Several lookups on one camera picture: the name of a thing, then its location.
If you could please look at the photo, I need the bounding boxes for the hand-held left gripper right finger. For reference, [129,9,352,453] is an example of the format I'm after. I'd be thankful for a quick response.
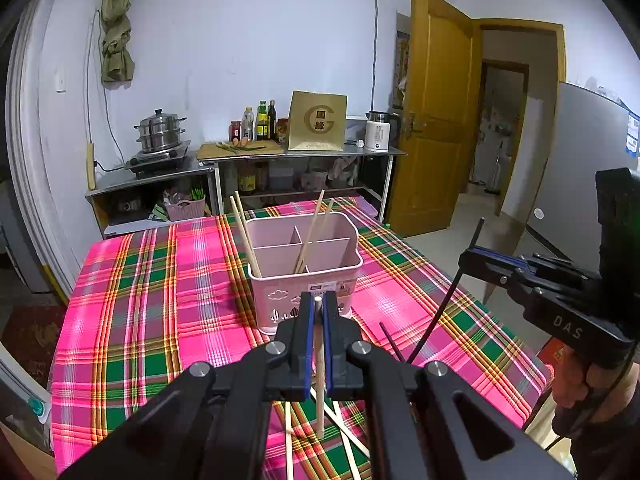
[322,291,576,480]

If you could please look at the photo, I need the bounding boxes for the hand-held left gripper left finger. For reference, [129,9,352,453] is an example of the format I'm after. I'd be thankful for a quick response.
[57,292,317,480]

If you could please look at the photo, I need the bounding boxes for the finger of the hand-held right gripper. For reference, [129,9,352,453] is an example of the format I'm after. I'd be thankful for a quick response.
[459,249,551,306]
[474,247,592,287]

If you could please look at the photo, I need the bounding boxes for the pink plastic utensil basket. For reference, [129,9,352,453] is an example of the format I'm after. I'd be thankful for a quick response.
[244,211,364,335]

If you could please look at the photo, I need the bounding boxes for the black chopstick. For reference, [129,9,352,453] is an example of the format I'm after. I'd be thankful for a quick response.
[406,217,486,365]
[378,321,407,363]

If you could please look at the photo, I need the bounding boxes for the light wooden chopstick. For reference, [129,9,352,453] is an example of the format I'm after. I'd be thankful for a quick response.
[229,196,261,279]
[293,189,326,275]
[299,199,335,275]
[235,190,263,277]
[334,401,362,480]
[324,401,373,458]
[285,402,295,480]
[313,296,326,440]

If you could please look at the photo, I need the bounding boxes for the person's right forearm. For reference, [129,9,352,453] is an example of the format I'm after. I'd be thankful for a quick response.
[550,370,640,480]

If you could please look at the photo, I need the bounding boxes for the person's right hand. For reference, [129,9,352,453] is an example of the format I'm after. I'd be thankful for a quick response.
[552,346,625,411]

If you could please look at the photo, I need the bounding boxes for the red box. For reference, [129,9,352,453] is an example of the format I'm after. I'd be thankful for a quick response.
[537,337,571,368]

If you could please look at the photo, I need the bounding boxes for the grey refrigerator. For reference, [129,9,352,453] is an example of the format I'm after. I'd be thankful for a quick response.
[500,80,640,311]

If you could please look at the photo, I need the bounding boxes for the pink plaid tablecloth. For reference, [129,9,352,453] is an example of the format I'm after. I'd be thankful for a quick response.
[47,196,553,480]

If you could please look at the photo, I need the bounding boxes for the steel kitchen table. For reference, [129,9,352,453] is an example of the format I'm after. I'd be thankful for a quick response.
[197,142,408,221]

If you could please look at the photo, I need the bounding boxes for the yellow wooden door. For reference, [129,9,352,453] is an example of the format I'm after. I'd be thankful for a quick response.
[387,0,476,238]

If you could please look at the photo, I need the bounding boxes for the pink woven basket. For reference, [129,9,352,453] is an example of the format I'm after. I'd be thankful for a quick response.
[164,195,207,222]

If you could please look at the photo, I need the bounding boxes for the white electric kettle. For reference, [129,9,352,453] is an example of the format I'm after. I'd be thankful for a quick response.
[365,111,402,152]

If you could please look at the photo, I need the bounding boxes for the wooden cutting board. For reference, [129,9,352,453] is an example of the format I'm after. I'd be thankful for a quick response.
[196,141,285,161]

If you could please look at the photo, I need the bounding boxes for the gold gift box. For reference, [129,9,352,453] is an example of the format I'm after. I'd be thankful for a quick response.
[287,91,349,152]

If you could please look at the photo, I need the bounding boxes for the steel gas stove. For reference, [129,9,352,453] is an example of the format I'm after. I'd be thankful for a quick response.
[124,140,192,178]

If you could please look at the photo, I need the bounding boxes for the low steel cabinet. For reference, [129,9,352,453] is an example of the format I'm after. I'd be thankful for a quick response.
[85,165,218,241]

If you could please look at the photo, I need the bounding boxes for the steel steamer pot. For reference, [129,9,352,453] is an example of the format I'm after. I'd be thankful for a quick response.
[133,108,188,154]

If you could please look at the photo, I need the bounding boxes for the green hanging cloth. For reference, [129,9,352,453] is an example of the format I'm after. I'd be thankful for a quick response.
[100,0,136,86]

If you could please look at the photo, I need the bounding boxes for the wall poster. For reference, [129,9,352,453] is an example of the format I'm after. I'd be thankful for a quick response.
[392,11,412,111]

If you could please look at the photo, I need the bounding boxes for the yellow door frame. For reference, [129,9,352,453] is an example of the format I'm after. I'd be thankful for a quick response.
[472,19,567,211]

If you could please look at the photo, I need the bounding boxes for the black wall cable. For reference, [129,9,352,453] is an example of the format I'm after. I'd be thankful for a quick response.
[371,0,381,111]

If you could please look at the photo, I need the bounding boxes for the white door frame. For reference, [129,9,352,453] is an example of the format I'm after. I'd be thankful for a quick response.
[5,0,88,306]

